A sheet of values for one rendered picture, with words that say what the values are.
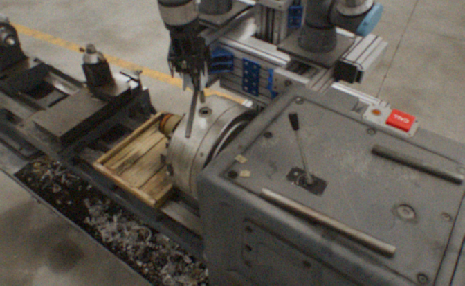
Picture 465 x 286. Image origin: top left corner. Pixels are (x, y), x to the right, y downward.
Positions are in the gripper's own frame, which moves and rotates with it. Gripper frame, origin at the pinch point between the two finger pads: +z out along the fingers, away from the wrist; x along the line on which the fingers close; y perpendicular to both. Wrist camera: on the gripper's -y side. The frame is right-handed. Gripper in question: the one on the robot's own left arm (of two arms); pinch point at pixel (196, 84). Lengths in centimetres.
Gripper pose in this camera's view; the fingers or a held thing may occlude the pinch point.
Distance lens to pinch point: 92.8
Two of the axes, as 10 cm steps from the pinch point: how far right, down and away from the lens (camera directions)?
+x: 10.0, -0.5, -0.4
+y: 0.1, 7.7, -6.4
